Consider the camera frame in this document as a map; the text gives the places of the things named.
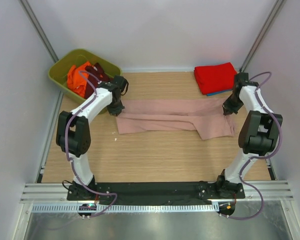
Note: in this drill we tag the aluminium corner post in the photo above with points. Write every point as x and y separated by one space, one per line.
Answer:
38 28
273 14

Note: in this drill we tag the aluminium frame rail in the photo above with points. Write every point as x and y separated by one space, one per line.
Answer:
271 190

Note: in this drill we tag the maroon t shirt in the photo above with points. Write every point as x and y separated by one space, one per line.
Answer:
96 71

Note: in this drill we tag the folded blue t shirt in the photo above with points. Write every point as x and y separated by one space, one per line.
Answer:
218 92

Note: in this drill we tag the pink t shirt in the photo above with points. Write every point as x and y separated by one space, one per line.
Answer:
204 115

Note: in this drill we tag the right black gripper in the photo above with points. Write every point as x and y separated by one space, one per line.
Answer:
228 109

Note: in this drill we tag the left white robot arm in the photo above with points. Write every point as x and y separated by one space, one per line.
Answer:
73 131

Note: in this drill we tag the folded red t shirt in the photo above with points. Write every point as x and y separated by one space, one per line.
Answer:
215 78

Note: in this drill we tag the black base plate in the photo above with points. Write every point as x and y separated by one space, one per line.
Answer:
170 193

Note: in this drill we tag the left aluminium corner post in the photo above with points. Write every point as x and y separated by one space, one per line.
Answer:
38 28

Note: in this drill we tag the right aluminium corner post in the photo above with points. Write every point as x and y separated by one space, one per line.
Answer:
273 14

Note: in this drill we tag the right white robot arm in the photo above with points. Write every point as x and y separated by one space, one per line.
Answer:
259 137

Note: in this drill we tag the green plastic bin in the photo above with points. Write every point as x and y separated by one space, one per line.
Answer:
65 73

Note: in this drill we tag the orange t shirt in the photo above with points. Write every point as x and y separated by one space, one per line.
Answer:
75 82

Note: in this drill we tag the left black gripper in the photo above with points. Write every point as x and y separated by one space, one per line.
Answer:
116 111

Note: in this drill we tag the slotted cable duct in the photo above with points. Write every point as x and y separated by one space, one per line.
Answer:
91 208

